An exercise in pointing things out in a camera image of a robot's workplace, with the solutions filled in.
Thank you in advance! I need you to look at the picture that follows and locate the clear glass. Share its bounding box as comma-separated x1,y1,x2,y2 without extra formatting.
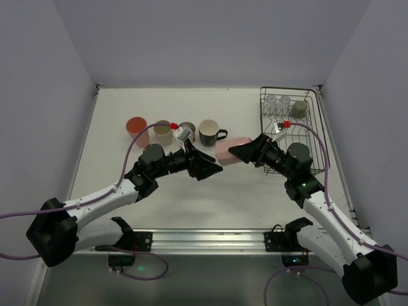
277,96,291,113
263,94,277,113

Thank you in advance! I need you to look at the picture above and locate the metal cup with cream label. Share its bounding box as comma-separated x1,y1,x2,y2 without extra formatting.
178,122,196,143

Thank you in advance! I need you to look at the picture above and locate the beige plastic cup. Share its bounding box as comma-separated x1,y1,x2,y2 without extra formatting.
154,120,173,147

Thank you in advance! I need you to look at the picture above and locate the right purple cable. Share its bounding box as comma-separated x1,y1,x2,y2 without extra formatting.
266,120,408,306

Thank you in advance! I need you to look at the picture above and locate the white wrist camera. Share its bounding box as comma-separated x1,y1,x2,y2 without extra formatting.
272,122,287,142
175,126,195,142

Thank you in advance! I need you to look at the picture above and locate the pink ceramic mug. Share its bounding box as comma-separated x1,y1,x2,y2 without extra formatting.
215,137,252,166

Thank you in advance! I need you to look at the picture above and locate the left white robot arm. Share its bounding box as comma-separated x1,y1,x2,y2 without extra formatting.
26,140,222,267

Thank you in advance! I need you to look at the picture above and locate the tall pink plastic cup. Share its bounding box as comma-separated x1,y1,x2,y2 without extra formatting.
126,117,150,148

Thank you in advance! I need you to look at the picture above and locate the grey-green ceramic cup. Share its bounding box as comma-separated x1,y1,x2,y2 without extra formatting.
291,101,308,119

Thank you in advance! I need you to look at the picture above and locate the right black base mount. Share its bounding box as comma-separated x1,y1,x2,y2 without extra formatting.
263,217,313,267

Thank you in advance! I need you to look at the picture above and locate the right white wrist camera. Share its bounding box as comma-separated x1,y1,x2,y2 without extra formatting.
272,122,287,142

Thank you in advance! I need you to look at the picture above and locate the wire dish rack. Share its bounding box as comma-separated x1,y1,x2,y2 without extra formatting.
259,86,327,175

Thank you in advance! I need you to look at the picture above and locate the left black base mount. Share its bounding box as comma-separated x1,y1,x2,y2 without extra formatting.
95,217,152,269

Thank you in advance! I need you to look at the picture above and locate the right clear glass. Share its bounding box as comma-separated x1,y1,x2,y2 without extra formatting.
277,96,291,113

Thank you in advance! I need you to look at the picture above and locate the left clear glass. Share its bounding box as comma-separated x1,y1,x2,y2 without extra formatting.
263,94,277,113

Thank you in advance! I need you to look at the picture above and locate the aluminium mounting rail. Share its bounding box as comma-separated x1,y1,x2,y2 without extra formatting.
43,226,377,256

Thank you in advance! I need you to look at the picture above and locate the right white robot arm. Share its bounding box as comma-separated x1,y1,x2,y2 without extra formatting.
228,134,398,305

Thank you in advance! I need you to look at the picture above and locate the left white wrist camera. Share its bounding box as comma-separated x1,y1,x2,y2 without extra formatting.
175,126,195,142

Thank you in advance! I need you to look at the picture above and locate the black mug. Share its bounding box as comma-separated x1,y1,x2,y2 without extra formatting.
199,119,228,147

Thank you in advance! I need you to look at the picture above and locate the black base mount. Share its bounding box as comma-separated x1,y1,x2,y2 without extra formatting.
95,217,152,269
263,217,313,267

